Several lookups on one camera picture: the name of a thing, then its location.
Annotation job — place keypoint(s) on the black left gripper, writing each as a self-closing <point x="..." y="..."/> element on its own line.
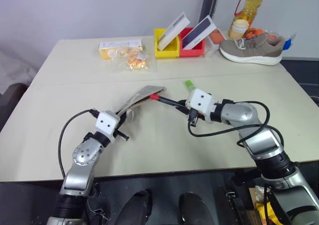
<point x="117" y="125"/>

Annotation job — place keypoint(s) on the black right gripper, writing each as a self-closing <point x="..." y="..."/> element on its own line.
<point x="192" y="113"/>

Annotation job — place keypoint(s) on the red capped black marker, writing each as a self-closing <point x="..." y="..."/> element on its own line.
<point x="163" y="100"/>

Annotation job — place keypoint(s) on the beige grid pouch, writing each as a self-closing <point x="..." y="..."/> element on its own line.
<point x="142" y="96"/>

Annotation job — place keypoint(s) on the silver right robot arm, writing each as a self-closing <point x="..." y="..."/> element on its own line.
<point x="264" y="145"/>

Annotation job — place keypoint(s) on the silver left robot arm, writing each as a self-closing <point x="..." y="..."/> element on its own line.
<point x="81" y="157"/>

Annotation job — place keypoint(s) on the green highlighter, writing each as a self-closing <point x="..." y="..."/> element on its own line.
<point x="189" y="85"/>

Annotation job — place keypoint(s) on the red plastic bin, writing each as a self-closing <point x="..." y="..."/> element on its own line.
<point x="192" y="52"/>

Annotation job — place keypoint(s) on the yellow plastic bin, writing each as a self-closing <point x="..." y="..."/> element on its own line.
<point x="167" y="52"/>

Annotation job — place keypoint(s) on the clear bag of snacks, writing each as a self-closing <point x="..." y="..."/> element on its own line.
<point x="135" y="60"/>

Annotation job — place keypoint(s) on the dark purple phone box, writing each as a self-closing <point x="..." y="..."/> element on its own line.
<point x="198" y="33"/>

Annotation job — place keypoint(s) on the white flat box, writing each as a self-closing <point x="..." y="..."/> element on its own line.
<point x="172" y="31"/>

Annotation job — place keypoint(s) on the orange topped clear box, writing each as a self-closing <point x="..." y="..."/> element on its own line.
<point x="217" y="37"/>

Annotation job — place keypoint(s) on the yellow white carton box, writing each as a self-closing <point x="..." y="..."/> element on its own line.
<point x="109" y="47"/>

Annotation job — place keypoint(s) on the dark rounded shape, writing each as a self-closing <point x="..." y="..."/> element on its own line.
<point x="135" y="207"/>
<point x="195" y="208"/>

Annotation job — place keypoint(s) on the grey sneaker white sole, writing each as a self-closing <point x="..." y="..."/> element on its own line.
<point x="251" y="50"/>

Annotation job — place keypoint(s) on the small cream capped jar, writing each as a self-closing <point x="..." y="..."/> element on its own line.
<point x="238" y="29"/>

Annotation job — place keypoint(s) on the clear bag orange items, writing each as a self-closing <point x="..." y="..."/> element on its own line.
<point x="256" y="32"/>

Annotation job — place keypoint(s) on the dark grey seat cushion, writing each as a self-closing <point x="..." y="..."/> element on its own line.
<point x="11" y="100"/>

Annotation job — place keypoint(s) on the brown cardboard box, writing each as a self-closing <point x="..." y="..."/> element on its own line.
<point x="256" y="195"/>

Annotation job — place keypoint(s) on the yellow cooking oil bottle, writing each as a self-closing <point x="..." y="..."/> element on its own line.
<point x="249" y="8"/>

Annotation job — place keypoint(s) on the white crumpled fabric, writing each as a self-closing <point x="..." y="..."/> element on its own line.
<point x="15" y="68"/>

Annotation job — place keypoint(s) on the blue and white packet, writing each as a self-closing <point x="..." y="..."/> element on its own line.
<point x="289" y="42"/>

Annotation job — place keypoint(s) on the yellow cloth item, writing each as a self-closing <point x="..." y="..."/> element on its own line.
<point x="265" y="213"/>

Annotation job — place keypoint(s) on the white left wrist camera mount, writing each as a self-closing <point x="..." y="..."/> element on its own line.
<point x="107" y="122"/>

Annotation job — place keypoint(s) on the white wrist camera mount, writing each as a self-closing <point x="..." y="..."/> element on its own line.
<point x="107" y="122"/>
<point x="201" y="101"/>

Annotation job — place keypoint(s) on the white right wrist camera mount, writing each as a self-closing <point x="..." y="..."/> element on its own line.
<point x="201" y="101"/>

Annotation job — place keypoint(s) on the black metal bracket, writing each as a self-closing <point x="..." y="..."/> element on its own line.
<point x="234" y="205"/>

